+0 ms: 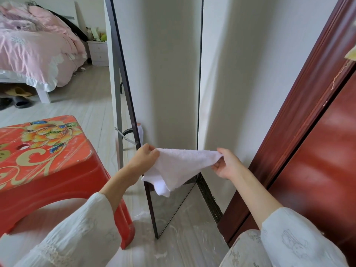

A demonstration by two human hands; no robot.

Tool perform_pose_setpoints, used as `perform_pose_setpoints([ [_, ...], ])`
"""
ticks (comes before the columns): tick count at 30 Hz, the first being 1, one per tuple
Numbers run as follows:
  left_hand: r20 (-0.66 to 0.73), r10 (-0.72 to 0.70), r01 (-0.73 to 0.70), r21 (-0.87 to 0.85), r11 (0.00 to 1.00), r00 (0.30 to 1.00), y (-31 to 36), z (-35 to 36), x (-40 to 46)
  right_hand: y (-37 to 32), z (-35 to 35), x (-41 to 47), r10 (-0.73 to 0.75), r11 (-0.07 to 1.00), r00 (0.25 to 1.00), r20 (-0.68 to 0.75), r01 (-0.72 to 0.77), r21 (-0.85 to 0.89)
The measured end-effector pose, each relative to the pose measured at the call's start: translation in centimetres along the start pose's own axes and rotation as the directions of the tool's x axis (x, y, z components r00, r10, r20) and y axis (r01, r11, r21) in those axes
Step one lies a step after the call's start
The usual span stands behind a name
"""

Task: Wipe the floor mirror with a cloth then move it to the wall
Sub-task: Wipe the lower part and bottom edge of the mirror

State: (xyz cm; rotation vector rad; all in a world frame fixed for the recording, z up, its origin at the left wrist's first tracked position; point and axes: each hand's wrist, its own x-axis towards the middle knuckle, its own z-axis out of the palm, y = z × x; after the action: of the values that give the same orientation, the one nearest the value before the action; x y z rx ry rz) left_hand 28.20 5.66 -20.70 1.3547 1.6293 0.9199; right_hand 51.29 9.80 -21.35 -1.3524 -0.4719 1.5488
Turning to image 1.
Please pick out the person's left hand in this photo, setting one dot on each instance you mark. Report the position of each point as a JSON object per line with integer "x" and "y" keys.
{"x": 140, "y": 164}

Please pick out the person's right hand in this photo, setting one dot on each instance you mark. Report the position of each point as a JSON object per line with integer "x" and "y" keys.
{"x": 229, "y": 166}

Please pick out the white wiping cloth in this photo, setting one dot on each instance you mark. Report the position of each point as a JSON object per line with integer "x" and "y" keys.
{"x": 178, "y": 166}

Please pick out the black-framed mirror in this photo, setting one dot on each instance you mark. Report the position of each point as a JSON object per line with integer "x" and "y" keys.
{"x": 167, "y": 66}

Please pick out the person's left forearm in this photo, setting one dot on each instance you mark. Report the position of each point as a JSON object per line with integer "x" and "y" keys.
{"x": 78, "y": 236}

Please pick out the person's right forearm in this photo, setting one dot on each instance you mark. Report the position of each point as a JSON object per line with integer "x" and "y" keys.
{"x": 264, "y": 200}

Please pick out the dark marble skirting board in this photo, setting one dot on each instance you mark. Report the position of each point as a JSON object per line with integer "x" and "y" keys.
{"x": 208, "y": 200}

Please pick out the red floral plastic stool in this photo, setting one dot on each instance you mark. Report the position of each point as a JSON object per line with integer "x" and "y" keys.
{"x": 41, "y": 164}

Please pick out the white nightstand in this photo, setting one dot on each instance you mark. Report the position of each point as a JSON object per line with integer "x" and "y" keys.
{"x": 98, "y": 52}

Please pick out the yellow slippers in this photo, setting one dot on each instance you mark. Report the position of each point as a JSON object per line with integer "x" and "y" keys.
{"x": 18, "y": 92}

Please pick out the black garment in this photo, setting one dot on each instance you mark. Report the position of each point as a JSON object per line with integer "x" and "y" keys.
{"x": 72, "y": 27}

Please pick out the cream torn rag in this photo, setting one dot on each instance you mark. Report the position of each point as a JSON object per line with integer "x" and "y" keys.
{"x": 351, "y": 54}

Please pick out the pink padded jacket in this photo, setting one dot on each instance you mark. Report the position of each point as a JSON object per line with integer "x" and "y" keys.
{"x": 52, "y": 22}

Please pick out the purple white fuzzy garment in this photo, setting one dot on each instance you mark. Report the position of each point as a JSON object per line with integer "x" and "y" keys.
{"x": 16, "y": 23}

